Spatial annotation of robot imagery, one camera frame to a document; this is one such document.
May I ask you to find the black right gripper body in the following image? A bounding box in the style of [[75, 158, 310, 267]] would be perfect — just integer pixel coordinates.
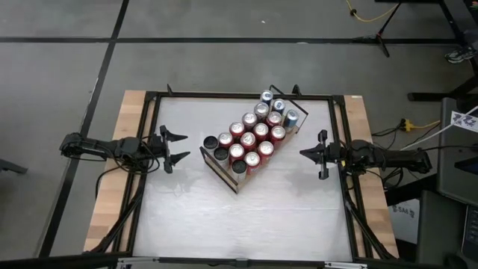
[[317, 129, 343, 181]]

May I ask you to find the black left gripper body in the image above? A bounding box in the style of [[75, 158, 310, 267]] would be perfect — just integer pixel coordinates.
[[149, 125, 175, 175]]

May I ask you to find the silver Celsius can black top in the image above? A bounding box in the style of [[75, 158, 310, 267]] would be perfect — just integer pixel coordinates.
[[202, 134, 220, 152], [213, 146, 231, 169]]

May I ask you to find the red Coca-Cola can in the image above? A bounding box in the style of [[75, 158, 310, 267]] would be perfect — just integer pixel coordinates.
[[269, 125, 288, 146]]

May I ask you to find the silver can with teal top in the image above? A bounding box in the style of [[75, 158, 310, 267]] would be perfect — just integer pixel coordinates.
[[282, 108, 300, 130]]

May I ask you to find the red Fanta strawberry can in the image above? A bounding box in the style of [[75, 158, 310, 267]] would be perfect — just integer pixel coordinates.
[[243, 151, 261, 176], [229, 143, 246, 164], [217, 132, 235, 150], [256, 140, 276, 164], [239, 132, 258, 152]]

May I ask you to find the red Star Wars cola can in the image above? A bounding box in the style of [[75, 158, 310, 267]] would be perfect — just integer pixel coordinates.
[[266, 111, 284, 129], [252, 122, 270, 143]]

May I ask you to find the red soda can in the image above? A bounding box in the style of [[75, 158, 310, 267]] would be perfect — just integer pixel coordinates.
[[229, 121, 246, 140]]

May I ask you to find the silver can with red print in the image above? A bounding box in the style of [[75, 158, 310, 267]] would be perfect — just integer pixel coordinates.
[[253, 102, 270, 120]]

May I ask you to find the plain silver beverage can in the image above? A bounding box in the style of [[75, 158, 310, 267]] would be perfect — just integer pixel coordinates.
[[240, 111, 258, 131]]

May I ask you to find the silver and teal energy can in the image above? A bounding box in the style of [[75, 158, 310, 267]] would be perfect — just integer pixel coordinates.
[[260, 89, 275, 108], [271, 98, 287, 115]]

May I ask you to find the white table cover sheet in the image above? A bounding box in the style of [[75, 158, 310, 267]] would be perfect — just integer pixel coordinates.
[[132, 97, 354, 262]]

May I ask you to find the white labelled box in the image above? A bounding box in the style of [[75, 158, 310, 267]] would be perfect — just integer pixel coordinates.
[[388, 197, 422, 244]]

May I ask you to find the black desk base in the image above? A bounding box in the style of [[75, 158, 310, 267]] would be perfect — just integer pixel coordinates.
[[406, 0, 478, 102]]

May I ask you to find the black tripod stand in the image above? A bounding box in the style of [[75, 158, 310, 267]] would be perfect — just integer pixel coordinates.
[[353, 0, 404, 59]]

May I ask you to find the grey equipment cabinet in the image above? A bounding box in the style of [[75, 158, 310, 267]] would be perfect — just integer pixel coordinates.
[[435, 96, 478, 208], [415, 188, 478, 269]]

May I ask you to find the black tablet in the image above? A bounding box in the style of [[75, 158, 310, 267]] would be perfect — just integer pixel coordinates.
[[453, 155, 478, 176]]

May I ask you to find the white printed paper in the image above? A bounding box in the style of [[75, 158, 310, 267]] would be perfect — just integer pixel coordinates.
[[450, 110, 478, 135]]

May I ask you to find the black furniture foot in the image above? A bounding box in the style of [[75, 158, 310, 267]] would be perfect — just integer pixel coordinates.
[[0, 158, 29, 176]]

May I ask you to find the black crossbar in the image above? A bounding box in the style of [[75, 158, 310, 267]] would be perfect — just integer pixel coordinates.
[[0, 252, 124, 269]]

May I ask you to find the dark keyboard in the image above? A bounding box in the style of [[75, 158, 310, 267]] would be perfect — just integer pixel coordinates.
[[461, 203, 478, 259]]

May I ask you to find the person's shoe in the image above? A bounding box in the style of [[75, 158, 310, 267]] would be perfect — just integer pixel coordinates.
[[444, 46, 478, 64]]

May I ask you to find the black looped cable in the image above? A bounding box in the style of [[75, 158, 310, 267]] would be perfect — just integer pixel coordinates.
[[111, 136, 164, 175]]

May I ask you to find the black cable bundle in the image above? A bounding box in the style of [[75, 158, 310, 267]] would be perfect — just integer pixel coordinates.
[[367, 126, 423, 190]]

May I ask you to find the yellow cable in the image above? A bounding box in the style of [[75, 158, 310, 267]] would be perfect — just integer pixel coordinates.
[[401, 118, 442, 132], [343, 0, 403, 23]]

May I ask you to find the white cable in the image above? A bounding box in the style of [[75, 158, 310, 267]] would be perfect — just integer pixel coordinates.
[[399, 106, 478, 151]]

